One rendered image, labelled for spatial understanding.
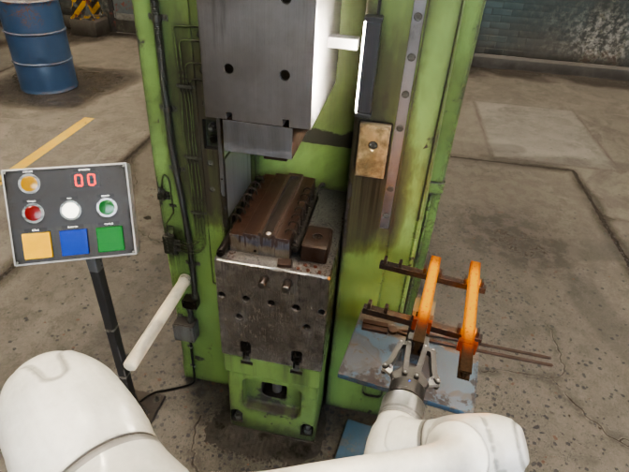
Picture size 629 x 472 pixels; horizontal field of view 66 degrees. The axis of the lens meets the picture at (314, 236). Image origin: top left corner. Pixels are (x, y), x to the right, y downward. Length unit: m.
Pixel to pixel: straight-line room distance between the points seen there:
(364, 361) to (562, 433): 1.24
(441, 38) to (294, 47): 0.38
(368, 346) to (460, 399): 0.31
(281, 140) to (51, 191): 0.69
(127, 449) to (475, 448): 0.53
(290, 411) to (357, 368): 0.65
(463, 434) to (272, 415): 1.35
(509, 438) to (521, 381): 1.79
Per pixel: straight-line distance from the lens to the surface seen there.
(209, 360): 2.30
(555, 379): 2.76
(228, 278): 1.63
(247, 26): 1.31
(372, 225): 1.63
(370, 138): 1.46
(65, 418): 0.59
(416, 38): 1.39
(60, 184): 1.61
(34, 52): 5.91
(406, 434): 0.96
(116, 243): 1.58
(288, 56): 1.30
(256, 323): 1.73
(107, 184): 1.59
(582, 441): 2.58
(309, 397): 1.98
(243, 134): 1.41
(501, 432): 0.90
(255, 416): 2.17
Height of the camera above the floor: 1.89
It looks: 35 degrees down
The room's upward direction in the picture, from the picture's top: 4 degrees clockwise
